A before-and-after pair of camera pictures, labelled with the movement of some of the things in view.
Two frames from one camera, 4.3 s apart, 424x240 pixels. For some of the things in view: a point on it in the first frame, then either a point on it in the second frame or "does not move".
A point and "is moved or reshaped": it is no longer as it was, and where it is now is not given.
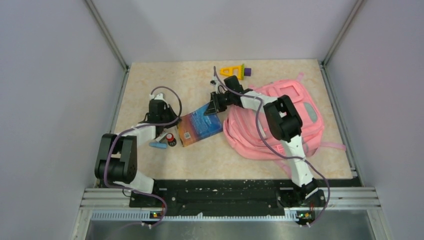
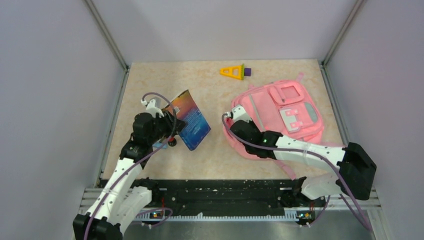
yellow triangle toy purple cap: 238,70 does not move
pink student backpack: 247,131 does not move
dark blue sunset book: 195,126 is moved or reshaped
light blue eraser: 158,145 does not move
